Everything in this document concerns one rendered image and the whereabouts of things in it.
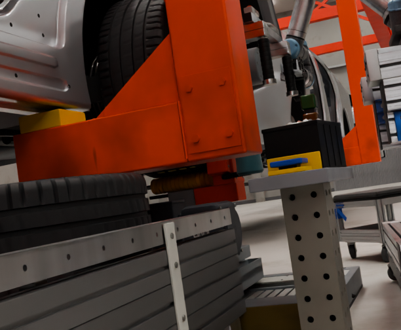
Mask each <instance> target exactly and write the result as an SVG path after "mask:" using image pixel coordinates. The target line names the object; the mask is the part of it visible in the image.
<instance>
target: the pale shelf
mask: <svg viewBox="0 0 401 330"><path fill-rule="evenodd" d="M353 177H354V175H353V168H352V167H340V168H320V169H315V170H307V171H302V172H294V173H289V174H281V175H273V176H268V177H260V178H255V179H249V180H248V186H249V191H250V193H258V192H263V191H272V190H277V189H286V188H291V187H299V186H304V185H313V184H318V183H327V182H331V181H339V180H343V179H350V178H353Z"/></svg>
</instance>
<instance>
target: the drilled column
mask: <svg viewBox="0 0 401 330"><path fill-rule="evenodd" d="M280 194H281V199H282V207H283V212H284V220H285V225H286V234H287V238H288V246H289V251H290V259H291V264H292V272H293V277H294V285H295V290H296V298H297V306H298V311H299V319H300V324H301V330H353V325H352V321H351V313H350V308H349V300H348V295H347V288H346V283H345V275H344V270H343V262H342V258H341V250H340V245H339V237H338V232H337V225H336V220H335V211H334V204H333V199H332V191H331V187H330V182H327V183H318V184H313V185H304V186H299V187H291V188H286V189H280Z"/></svg>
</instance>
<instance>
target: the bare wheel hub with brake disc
mask: <svg viewBox="0 0 401 330"><path fill-rule="evenodd" d="M97 57H98V56H96V57H95V59H94V60H93V62H92V64H91V66H90V73H89V77H93V76H96V75H97V71H98V62H97ZM92 105H93V108H94V111H95V114H96V116H97V117H98V115H99V114H100V113H101V112H102V111H103V110H104V109H105V108H103V107H102V106H101V105H100V104H99V103H94V104H92Z"/></svg>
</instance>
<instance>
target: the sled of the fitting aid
mask: <svg viewBox="0 0 401 330"><path fill-rule="evenodd" d="M239 263H240V266H239V267H238V269H239V270H240V272H241V277H242V285H243V290H245V289H247V288H249V287H250V286H251V285H253V284H255V283H256V282H258V281H259V280H261V279H262V278H263V277H264V275H263V266H262V262H261V257H260V258H253V259H244V260H242V261H240V262H239Z"/></svg>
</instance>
